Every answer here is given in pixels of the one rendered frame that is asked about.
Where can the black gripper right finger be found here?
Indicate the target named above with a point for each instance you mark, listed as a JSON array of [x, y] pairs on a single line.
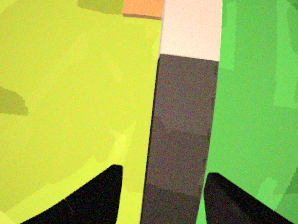
[[225, 203]]

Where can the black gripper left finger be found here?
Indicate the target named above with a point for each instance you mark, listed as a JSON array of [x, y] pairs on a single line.
[[94, 203]]

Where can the green flat mat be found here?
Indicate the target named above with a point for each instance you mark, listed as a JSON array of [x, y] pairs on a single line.
[[254, 141]]

